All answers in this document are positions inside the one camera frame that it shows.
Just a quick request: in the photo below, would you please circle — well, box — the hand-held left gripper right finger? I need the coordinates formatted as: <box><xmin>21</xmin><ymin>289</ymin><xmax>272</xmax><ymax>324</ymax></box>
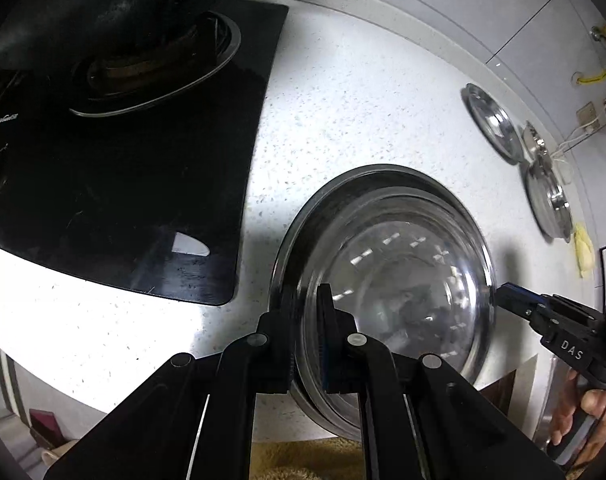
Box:
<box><xmin>317</xmin><ymin>284</ymin><xmax>566</xmax><ymax>480</ymax></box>

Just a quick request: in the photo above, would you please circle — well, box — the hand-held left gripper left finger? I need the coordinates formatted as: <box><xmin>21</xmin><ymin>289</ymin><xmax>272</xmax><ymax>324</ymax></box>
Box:
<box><xmin>43</xmin><ymin>305</ymin><xmax>298</xmax><ymax>480</ymax></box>

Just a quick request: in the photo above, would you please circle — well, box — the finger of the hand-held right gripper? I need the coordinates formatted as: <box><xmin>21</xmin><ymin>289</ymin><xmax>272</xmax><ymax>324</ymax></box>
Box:
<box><xmin>493</xmin><ymin>282</ymin><xmax>551</xmax><ymax>321</ymax></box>

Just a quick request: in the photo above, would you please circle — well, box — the steel bowl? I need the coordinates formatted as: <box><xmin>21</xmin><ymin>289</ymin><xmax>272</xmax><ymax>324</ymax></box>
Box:
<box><xmin>525</xmin><ymin>157</ymin><xmax>574</xmax><ymax>243</ymax></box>

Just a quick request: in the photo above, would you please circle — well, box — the large dark-rimmed steel plate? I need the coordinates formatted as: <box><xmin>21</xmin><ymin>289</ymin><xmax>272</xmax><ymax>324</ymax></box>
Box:
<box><xmin>270</xmin><ymin>164</ymin><xmax>498</xmax><ymax>442</ymax></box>

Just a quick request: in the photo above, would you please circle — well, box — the small steel dish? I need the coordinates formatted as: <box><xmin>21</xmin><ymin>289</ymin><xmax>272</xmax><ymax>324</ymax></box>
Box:
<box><xmin>522</xmin><ymin>121</ymin><xmax>548</xmax><ymax>161</ymax></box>

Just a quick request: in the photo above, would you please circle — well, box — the shallow steel plate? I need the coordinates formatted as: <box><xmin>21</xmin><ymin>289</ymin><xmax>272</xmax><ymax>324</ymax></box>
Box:
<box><xmin>462</xmin><ymin>82</ymin><xmax>524</xmax><ymax>166</ymax></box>

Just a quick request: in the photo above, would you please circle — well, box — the yellow cloth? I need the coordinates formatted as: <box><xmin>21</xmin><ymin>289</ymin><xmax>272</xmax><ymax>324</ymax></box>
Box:
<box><xmin>574</xmin><ymin>224</ymin><xmax>596</xmax><ymax>278</ymax></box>

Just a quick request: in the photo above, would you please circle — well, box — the beige floor mat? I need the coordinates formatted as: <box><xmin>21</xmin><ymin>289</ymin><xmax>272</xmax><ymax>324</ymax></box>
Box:
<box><xmin>253</xmin><ymin>437</ymin><xmax>366</xmax><ymax>480</ymax></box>

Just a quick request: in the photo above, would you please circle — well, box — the black glass gas stove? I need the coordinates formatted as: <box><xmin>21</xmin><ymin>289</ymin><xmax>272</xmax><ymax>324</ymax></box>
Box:
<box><xmin>0</xmin><ymin>0</ymin><xmax>290</xmax><ymax>307</ymax></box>

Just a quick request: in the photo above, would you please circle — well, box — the steel wok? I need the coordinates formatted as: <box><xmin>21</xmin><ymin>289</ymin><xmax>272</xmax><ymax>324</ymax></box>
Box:
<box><xmin>0</xmin><ymin>0</ymin><xmax>304</xmax><ymax>68</ymax></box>

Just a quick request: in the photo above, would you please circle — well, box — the white cable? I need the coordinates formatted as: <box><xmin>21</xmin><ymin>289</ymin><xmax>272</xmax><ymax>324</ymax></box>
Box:
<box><xmin>553</xmin><ymin>105</ymin><xmax>606</xmax><ymax>161</ymax></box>

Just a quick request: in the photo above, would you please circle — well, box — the beige wall socket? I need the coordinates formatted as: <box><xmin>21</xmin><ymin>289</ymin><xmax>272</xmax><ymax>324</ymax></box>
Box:
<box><xmin>578</xmin><ymin>102</ymin><xmax>598</xmax><ymax>133</ymax></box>

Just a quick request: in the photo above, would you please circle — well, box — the yellow gas hose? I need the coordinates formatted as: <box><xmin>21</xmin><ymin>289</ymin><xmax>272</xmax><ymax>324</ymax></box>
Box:
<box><xmin>578</xmin><ymin>25</ymin><xmax>606</xmax><ymax>86</ymax></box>

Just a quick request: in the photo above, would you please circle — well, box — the steel burner ring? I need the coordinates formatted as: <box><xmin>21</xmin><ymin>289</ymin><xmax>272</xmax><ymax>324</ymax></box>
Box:
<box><xmin>68</xmin><ymin>10</ymin><xmax>242</xmax><ymax>120</ymax></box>

